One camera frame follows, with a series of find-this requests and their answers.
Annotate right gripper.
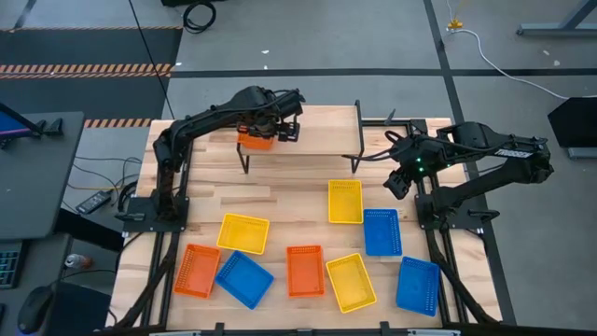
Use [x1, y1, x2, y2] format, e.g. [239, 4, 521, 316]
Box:
[384, 135, 449, 202]

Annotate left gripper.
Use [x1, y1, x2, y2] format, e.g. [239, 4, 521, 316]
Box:
[237, 89, 307, 143]

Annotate orange plastic basket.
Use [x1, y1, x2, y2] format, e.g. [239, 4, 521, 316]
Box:
[173, 243, 223, 300]
[285, 245, 326, 300]
[236, 130, 276, 152]

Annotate blue plastic basket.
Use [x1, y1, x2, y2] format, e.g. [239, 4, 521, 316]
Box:
[214, 249, 276, 311]
[362, 207, 404, 258]
[396, 255, 442, 318]

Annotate yellow plastic basket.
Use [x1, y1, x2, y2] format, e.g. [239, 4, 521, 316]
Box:
[325, 252, 378, 315]
[215, 212, 271, 256]
[327, 178, 365, 225]

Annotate wooden shelf with black legs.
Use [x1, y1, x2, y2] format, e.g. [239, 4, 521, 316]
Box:
[236, 99, 366, 175]

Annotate black panel on grey foot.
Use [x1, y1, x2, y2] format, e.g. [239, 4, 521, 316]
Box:
[548, 96, 597, 161]

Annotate black remote control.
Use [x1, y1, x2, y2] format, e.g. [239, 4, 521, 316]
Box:
[75, 189, 113, 215]

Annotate black floor mat hazard stripes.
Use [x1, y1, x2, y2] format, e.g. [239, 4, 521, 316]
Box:
[0, 25, 184, 130]

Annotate grey metal stand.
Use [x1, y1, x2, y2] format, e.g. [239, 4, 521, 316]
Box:
[516, 0, 597, 37]

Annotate black monitor stand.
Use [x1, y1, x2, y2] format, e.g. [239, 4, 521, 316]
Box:
[35, 117, 64, 138]

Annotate silver drink can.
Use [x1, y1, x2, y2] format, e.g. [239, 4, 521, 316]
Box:
[63, 253, 93, 271]

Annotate black desk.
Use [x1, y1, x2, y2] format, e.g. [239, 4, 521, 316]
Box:
[0, 110, 86, 242]

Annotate computer monitor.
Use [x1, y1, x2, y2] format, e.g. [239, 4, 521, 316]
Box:
[0, 102, 43, 141]

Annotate black box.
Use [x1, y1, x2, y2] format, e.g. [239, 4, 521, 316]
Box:
[46, 282, 113, 336]

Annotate black computer mouse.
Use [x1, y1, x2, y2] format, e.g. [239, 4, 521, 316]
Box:
[17, 285, 55, 335]

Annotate backlit keyboard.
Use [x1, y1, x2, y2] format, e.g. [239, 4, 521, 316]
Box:
[0, 240, 24, 290]

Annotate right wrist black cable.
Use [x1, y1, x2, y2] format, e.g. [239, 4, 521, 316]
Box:
[342, 129, 405, 163]

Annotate black aluminium table frame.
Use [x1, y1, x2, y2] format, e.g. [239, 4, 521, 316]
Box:
[106, 111, 503, 336]

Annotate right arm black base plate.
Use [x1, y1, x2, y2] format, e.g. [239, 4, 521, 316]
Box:
[414, 193, 500, 231]

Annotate thin black floor cable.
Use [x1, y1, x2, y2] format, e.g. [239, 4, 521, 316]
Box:
[127, 0, 175, 121]

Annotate coiled black cable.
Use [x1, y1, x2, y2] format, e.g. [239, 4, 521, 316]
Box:
[181, 1, 218, 35]

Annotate white floor cable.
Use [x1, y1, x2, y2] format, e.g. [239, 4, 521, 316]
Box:
[445, 0, 597, 102]

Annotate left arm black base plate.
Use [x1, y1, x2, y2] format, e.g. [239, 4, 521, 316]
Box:
[116, 195, 190, 233]

